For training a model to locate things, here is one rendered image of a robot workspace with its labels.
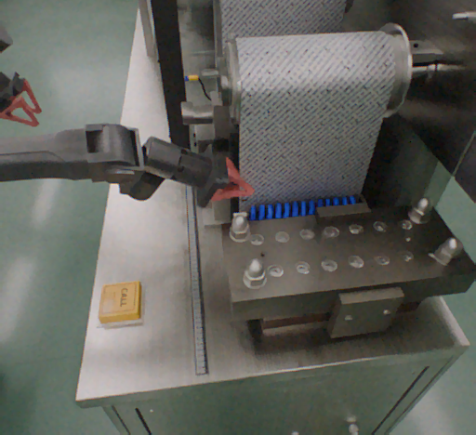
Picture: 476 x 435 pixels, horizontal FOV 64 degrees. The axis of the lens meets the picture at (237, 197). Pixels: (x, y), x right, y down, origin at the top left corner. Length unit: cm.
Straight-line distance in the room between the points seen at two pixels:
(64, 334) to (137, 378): 119
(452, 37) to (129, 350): 72
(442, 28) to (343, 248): 38
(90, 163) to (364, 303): 45
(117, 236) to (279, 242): 38
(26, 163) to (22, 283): 155
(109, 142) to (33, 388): 136
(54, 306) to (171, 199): 115
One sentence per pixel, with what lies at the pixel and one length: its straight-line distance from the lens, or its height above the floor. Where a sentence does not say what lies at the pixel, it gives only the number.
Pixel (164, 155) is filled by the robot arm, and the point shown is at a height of 117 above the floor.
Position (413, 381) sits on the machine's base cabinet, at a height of 75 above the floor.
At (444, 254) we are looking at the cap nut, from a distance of 70.
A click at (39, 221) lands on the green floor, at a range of 236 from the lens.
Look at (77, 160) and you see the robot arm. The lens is 57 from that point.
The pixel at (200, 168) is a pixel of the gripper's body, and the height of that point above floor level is 114.
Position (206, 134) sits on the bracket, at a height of 114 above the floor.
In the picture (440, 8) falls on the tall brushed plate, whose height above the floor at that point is 134.
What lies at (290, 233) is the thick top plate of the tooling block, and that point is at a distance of 67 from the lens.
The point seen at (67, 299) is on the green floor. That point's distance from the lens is 196.
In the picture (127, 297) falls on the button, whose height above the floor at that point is 92.
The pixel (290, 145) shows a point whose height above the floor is 116.
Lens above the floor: 153
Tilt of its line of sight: 43 degrees down
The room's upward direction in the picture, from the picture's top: straight up
